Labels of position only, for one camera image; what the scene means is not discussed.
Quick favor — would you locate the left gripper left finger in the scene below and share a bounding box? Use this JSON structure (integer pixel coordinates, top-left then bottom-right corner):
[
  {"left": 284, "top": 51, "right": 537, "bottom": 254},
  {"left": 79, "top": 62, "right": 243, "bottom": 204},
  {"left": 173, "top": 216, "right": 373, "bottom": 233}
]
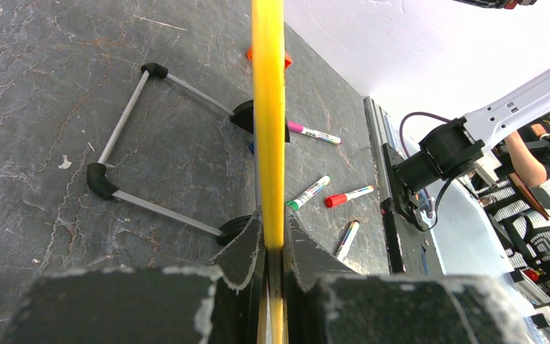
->
[{"left": 207, "top": 209, "right": 264, "bottom": 343}]

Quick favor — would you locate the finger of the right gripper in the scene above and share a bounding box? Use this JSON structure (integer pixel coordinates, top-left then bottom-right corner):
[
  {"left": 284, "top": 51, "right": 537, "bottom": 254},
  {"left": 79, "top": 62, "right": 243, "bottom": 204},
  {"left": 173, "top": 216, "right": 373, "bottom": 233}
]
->
[{"left": 455, "top": 0, "right": 537, "bottom": 10}]

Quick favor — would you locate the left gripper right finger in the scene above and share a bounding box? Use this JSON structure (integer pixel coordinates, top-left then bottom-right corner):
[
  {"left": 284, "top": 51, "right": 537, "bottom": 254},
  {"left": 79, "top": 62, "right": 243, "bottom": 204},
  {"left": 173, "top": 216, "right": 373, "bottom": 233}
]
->
[{"left": 283, "top": 209, "right": 356, "bottom": 343}]

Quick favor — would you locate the white whiteboard wooden frame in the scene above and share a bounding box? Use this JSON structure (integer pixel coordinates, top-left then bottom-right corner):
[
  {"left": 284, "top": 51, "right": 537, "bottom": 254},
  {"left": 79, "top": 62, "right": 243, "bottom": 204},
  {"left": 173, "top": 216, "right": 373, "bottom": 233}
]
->
[{"left": 86, "top": 0, "right": 292, "bottom": 344}]

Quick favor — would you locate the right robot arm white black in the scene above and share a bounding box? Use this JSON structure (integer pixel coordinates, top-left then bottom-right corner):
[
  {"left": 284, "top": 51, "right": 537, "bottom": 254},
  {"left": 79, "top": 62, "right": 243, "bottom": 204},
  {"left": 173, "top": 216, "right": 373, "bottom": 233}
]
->
[{"left": 391, "top": 68, "right": 550, "bottom": 194}]

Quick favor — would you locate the person forearm in background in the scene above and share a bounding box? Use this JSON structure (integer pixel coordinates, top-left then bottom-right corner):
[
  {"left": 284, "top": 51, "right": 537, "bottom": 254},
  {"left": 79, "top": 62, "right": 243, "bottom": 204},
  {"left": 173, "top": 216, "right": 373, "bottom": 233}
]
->
[{"left": 504, "top": 130, "right": 547, "bottom": 188}]

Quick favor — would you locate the black capped marker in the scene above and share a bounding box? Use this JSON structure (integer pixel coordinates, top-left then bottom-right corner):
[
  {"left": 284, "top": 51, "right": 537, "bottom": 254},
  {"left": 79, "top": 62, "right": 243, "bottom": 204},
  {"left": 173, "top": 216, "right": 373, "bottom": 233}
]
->
[{"left": 335, "top": 220, "right": 360, "bottom": 262}]

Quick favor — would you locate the green capped marker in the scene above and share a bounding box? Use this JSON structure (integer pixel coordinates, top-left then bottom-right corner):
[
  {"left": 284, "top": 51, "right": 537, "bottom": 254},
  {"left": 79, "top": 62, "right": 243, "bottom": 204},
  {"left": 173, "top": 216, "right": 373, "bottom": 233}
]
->
[{"left": 286, "top": 175, "right": 331, "bottom": 211}]

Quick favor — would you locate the red capped marker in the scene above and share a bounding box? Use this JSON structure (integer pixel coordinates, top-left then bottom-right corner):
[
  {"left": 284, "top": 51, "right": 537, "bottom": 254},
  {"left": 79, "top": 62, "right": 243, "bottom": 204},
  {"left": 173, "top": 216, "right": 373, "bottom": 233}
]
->
[{"left": 324, "top": 186, "right": 375, "bottom": 208}]

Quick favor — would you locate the purple capped marker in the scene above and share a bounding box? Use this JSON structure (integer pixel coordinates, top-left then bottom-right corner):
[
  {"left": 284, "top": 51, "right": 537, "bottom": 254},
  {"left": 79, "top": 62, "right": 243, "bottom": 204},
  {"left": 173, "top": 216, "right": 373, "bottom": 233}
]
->
[{"left": 288, "top": 121, "right": 342, "bottom": 145}]

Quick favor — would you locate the orange half-round brick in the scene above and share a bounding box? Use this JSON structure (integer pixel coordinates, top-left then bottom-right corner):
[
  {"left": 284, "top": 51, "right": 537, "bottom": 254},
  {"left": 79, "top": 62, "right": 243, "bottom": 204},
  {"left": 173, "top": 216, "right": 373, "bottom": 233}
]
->
[{"left": 246, "top": 47, "right": 293, "bottom": 70}]

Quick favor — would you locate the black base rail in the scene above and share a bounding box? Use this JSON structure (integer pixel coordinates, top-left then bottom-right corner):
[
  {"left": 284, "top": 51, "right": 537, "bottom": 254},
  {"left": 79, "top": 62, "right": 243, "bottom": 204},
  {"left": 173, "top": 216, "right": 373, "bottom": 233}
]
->
[{"left": 363, "top": 97, "right": 444, "bottom": 276}]

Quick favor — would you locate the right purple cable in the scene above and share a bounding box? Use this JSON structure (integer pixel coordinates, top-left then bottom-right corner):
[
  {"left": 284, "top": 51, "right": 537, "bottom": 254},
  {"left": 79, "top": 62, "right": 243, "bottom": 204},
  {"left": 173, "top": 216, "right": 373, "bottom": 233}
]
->
[{"left": 399, "top": 112, "right": 454, "bottom": 219}]

